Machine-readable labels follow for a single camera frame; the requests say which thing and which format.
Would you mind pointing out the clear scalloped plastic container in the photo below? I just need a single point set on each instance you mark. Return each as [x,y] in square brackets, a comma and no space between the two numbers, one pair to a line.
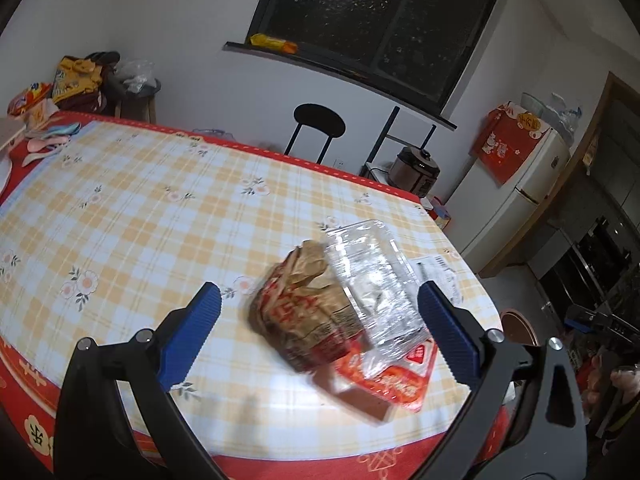
[212,134]

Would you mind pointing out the bunch of pastel plastic spoons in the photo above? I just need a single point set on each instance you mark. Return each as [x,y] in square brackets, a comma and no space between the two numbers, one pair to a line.
[50,140]

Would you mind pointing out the brown trash bin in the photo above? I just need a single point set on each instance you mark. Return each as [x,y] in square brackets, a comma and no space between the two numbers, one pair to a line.
[517,327]

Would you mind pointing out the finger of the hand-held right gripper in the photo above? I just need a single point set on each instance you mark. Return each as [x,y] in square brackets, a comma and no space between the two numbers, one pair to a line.
[581,324]

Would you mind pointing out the hanging printed bag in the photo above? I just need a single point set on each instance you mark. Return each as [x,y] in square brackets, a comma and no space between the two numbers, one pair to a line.
[591,152]

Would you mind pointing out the yellow checked tablecloth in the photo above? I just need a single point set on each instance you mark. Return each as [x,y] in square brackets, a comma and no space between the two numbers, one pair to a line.
[150,210]

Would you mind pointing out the red food package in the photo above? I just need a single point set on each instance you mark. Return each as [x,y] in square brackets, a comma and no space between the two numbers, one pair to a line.
[400,386]

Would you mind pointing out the pale green bowl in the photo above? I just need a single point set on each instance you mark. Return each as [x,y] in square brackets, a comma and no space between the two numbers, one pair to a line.
[532,106]

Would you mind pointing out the black rack with white top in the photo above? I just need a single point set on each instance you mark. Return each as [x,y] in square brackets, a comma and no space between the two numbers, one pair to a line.
[377,170]

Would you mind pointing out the black round chair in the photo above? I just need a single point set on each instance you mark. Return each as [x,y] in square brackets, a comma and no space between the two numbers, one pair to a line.
[320,117]

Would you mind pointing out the green printed shopping bag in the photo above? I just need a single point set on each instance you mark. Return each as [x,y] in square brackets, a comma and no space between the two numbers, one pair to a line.
[440,212]

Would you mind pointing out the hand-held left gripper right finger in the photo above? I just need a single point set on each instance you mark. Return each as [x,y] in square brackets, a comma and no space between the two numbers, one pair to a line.
[445,332]

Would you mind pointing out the black integrated stove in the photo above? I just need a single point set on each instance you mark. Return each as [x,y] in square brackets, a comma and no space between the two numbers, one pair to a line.
[595,260]

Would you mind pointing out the wooden stool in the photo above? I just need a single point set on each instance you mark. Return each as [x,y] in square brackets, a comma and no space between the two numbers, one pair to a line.
[145,94]

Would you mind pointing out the clear plastic containers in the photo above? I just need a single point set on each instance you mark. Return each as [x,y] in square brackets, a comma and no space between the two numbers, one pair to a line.
[565,115]

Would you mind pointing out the red orange snack packet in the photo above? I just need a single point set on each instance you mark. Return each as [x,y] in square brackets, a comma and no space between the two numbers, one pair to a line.
[27,97]

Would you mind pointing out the brown paper bag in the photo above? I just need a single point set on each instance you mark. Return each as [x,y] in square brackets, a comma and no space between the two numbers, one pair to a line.
[300,310]

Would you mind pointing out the person's right hand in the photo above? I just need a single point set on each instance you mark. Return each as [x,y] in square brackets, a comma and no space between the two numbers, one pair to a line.
[624,376]

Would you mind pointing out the brown rice cooker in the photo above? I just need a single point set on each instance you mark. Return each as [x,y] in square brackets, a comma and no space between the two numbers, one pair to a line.
[412,170]

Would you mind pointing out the yellow snack packet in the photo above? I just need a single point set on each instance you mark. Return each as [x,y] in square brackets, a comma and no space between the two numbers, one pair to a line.
[272,43]

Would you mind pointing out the clear plastic bag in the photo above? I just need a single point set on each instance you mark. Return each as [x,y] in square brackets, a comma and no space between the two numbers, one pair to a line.
[135,75]

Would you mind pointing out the dark framed window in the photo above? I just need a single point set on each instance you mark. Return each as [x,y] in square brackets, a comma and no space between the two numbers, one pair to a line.
[375,10]

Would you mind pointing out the white fridge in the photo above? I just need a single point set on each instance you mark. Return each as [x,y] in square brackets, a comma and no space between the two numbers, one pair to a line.
[505,210]

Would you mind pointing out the dark bag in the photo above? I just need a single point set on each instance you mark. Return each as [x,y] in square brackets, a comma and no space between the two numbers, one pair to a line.
[85,103]

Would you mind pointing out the white plate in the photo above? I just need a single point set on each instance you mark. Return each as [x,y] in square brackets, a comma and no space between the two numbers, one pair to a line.
[5,177]

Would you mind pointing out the beige cardboard box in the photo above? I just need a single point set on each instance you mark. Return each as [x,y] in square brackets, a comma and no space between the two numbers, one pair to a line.
[10,132]

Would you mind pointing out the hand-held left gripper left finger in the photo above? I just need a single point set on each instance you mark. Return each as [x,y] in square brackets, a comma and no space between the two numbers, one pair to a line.
[192,332]

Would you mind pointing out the red printed cloth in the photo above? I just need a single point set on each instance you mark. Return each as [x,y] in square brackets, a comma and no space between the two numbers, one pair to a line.
[505,150]

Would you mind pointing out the white labelled packet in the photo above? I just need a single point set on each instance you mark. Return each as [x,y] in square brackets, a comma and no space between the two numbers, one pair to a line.
[435,270]

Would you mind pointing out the yellow printed bag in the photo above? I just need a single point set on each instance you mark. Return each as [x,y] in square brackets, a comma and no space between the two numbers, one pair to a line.
[75,77]

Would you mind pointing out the clear plastic clamshell container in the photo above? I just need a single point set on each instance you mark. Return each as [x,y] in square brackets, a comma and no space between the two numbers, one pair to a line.
[375,280]

